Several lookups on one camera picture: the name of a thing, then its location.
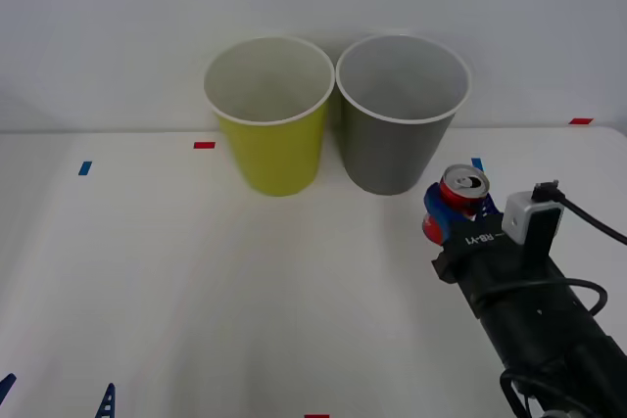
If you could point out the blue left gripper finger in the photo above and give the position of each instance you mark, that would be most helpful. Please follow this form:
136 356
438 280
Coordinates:
106 403
7 384

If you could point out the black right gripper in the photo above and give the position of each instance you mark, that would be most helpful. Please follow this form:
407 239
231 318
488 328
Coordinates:
490 256

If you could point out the red and blue drink can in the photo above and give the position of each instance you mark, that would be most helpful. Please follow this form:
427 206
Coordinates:
465 184

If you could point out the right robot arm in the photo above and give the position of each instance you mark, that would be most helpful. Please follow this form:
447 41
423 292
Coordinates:
544 339

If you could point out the grey plastic waste bin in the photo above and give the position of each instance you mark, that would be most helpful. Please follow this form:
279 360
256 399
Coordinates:
392 149

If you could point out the yellow-green plastic waste bin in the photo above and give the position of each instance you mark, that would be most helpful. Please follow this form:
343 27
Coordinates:
279 153

